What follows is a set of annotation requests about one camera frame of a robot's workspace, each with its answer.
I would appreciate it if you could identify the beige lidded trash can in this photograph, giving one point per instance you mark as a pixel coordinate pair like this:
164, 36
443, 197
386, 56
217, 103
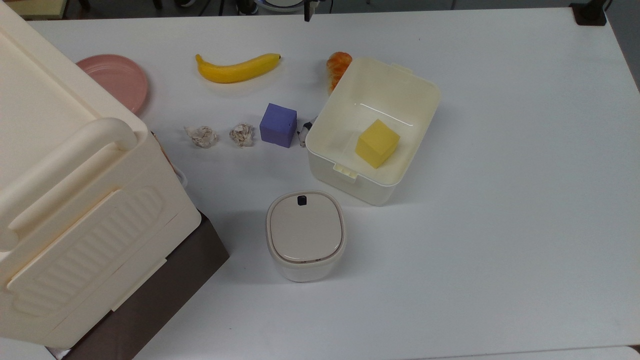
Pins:
305, 232

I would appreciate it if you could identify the toy bread loaf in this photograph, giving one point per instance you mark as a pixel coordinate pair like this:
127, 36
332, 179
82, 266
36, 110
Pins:
337, 67

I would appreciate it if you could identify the crumpled white paper ball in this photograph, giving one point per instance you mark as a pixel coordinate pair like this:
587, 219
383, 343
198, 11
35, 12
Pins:
201, 136
242, 135

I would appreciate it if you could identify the black stand base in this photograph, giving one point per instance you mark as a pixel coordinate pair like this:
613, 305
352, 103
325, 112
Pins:
590, 12

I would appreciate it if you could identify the pale yellow box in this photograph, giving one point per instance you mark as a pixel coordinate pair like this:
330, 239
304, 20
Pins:
35, 7

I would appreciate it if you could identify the white plastic box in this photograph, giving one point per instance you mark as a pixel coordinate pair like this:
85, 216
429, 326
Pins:
350, 120

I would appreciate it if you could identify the purple cube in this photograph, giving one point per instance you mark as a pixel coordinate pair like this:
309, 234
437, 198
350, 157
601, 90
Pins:
277, 125

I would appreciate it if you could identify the panda figurine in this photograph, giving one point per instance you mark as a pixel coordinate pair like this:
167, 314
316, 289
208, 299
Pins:
303, 135

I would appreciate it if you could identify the pink plate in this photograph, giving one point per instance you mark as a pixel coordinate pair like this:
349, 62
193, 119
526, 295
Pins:
120, 80

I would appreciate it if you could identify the cream plastic cabinet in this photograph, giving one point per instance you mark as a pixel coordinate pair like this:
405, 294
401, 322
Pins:
75, 225

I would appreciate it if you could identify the yellow toy banana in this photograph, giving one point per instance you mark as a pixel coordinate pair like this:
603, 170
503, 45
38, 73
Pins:
235, 71

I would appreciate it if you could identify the yellow cube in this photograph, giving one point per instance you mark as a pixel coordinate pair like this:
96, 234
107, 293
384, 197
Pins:
376, 145

